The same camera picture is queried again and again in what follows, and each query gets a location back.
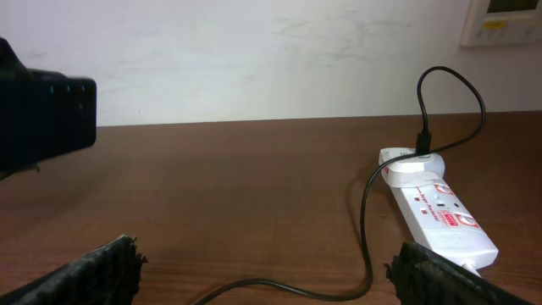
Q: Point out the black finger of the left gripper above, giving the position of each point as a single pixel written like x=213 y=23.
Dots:
x=11 y=68

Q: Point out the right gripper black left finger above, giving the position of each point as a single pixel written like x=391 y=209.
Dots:
x=108 y=275

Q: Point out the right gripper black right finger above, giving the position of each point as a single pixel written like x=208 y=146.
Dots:
x=423 y=277

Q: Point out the blue Samsung Galaxy smartphone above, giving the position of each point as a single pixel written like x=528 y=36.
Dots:
x=45 y=117

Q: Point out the white USB charger adapter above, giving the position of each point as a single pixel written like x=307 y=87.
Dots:
x=414 y=172

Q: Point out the white power strip red switches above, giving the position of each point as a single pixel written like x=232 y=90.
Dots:
x=439 y=221

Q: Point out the white wall thermostat panel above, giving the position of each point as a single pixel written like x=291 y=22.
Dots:
x=501 y=22

